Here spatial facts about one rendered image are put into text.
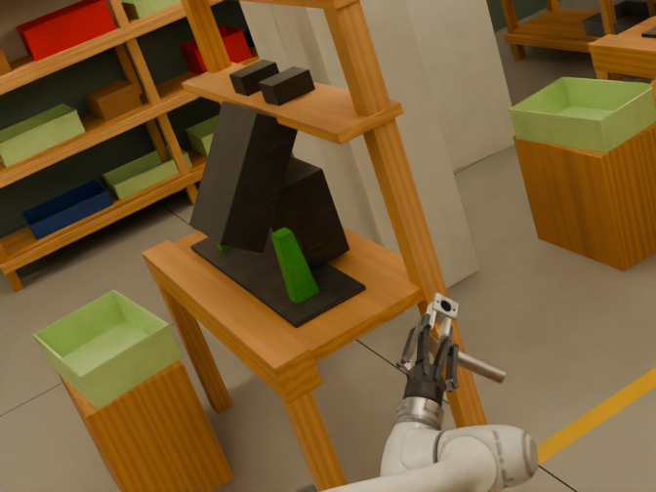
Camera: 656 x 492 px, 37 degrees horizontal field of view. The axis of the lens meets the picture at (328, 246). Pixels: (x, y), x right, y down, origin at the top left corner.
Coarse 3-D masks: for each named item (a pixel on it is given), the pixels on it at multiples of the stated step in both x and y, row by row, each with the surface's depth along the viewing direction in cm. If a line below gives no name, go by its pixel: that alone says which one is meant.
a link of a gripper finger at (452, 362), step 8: (456, 344) 196; (448, 352) 197; (456, 352) 195; (448, 360) 196; (456, 360) 194; (448, 368) 194; (456, 368) 193; (448, 376) 193; (456, 376) 192; (456, 384) 191
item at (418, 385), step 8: (416, 368) 189; (432, 368) 191; (408, 376) 189; (416, 376) 188; (424, 376) 189; (432, 376) 190; (408, 384) 187; (416, 384) 186; (424, 384) 185; (432, 384) 185; (440, 384) 190; (408, 392) 185; (416, 392) 184; (424, 392) 184; (432, 392) 184; (440, 392) 186; (432, 400) 184; (440, 400) 185
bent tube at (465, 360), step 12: (444, 300) 199; (444, 312) 197; (456, 312) 199; (420, 324) 204; (432, 348) 209; (468, 360) 211; (480, 360) 212; (480, 372) 212; (492, 372) 212; (504, 372) 213
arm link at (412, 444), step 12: (396, 432) 179; (408, 432) 177; (420, 432) 176; (432, 432) 176; (396, 444) 177; (408, 444) 175; (420, 444) 174; (432, 444) 173; (384, 456) 178; (396, 456) 175; (408, 456) 174; (420, 456) 173; (432, 456) 171; (384, 468) 176; (396, 468) 174; (408, 468) 173
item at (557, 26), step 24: (504, 0) 795; (552, 0) 815; (600, 0) 696; (648, 0) 717; (528, 24) 806; (552, 24) 786; (576, 24) 765; (600, 24) 713; (624, 24) 690; (552, 48) 763; (576, 48) 737
